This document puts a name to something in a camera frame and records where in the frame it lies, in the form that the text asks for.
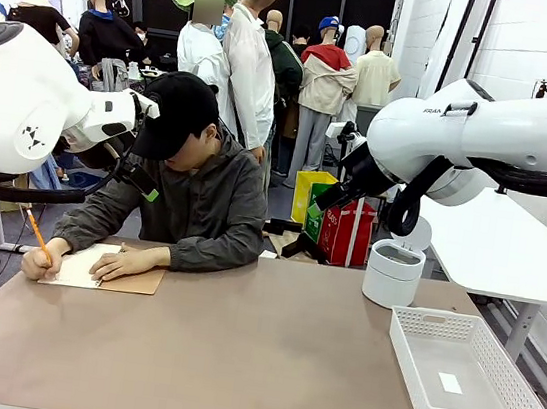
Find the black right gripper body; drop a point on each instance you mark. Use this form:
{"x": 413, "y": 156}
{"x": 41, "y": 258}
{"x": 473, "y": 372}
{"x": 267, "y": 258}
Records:
{"x": 368, "y": 174}

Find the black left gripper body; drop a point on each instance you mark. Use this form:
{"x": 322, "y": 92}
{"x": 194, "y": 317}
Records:
{"x": 103, "y": 154}

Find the yellow pencil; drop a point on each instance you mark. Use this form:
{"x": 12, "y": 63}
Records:
{"x": 37, "y": 231}

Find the spiral notebook with brown cover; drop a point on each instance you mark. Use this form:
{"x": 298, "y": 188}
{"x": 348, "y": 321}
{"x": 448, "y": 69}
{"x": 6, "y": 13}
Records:
{"x": 78, "y": 272}

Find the person's left forearm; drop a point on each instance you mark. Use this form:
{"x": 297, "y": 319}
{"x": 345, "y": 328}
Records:
{"x": 211, "y": 255}

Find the person's right forearm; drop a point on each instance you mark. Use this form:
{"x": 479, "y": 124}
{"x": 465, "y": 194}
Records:
{"x": 84, "y": 225}

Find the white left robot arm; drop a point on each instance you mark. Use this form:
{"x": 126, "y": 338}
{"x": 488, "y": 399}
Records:
{"x": 15, "y": 95}

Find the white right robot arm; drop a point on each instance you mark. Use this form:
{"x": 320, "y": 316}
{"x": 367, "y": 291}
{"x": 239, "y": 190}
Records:
{"x": 414, "y": 132}

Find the person's left hand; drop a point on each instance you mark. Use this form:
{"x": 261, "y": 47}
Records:
{"x": 129, "y": 262}

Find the person's right hand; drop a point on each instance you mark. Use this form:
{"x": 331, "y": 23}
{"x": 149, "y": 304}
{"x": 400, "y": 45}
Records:
{"x": 41, "y": 260}

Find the yellow recycling bin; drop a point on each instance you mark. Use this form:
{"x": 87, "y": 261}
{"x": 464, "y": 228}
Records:
{"x": 305, "y": 193}

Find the green recycling bin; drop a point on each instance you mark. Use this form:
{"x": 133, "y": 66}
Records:
{"x": 314, "y": 222}

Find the red recycling bin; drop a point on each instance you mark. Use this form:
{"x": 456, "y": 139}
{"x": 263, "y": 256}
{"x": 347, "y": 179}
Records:
{"x": 344, "y": 244}

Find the black floor stand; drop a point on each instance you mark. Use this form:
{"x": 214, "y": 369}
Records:
{"x": 308, "y": 247}

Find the blue cloth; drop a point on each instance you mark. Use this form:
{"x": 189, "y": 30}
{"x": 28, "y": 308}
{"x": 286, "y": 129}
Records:
{"x": 48, "y": 175}

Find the grey jacket of seated person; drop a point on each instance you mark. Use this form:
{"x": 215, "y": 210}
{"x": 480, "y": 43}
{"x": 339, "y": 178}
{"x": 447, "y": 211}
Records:
{"x": 212, "y": 206}

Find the black baseball cap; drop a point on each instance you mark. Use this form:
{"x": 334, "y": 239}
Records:
{"x": 180, "y": 111}

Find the white jug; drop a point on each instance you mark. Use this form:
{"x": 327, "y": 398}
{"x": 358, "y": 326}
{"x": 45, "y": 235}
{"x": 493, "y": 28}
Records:
{"x": 134, "y": 71}

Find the mannequin in beige shirt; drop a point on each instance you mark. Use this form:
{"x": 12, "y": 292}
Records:
{"x": 376, "y": 77}

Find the white round trash can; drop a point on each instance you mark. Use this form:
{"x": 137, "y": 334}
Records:
{"x": 389, "y": 280}

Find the mannequin in red beige jacket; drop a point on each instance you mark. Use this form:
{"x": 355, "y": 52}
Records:
{"x": 324, "y": 85}

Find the mannequin in black hoodie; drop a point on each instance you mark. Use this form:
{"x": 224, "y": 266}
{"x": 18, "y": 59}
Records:
{"x": 106, "y": 36}

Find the masked person in black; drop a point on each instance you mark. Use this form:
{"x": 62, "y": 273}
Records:
{"x": 139, "y": 34}

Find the white oval object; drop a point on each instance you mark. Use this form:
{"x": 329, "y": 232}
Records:
{"x": 355, "y": 44}

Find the mannequin in dark green hoodie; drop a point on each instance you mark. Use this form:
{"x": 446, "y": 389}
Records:
{"x": 287, "y": 65}

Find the mannequin in white shirt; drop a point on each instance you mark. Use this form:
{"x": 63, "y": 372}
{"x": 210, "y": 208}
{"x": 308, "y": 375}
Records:
{"x": 200, "y": 53}

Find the large white side table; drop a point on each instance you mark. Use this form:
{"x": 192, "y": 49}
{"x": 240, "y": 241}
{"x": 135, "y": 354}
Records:
{"x": 500, "y": 244}

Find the black hanging headset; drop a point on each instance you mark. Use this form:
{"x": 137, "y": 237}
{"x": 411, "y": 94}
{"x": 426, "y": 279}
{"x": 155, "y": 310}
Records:
{"x": 119, "y": 5}

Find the mannequin in black top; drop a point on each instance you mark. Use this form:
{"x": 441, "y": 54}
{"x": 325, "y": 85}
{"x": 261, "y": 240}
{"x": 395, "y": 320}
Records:
{"x": 41, "y": 17}

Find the tall brown-haired mannequin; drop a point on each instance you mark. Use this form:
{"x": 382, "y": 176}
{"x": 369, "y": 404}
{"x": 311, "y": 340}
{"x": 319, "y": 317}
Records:
{"x": 251, "y": 70}

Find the blue cap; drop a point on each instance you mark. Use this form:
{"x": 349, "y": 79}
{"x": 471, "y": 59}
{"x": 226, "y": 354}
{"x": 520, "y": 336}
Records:
{"x": 329, "y": 22}

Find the white label in basket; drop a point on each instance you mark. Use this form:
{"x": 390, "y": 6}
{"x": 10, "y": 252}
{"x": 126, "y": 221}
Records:
{"x": 450, "y": 383}

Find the white perforated plastic basket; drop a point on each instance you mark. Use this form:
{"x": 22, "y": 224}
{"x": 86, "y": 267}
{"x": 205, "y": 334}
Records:
{"x": 473, "y": 407}

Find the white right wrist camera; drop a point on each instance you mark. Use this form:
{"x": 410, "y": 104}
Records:
{"x": 336, "y": 129}

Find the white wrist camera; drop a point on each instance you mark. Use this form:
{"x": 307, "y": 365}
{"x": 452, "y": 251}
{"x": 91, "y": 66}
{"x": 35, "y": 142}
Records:
{"x": 336, "y": 129}
{"x": 145, "y": 104}

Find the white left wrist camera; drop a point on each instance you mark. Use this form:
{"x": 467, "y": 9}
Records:
{"x": 145, "y": 104}

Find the black wall pipe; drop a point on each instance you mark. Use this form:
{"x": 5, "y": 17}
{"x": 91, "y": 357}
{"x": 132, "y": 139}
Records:
{"x": 459, "y": 37}
{"x": 478, "y": 40}

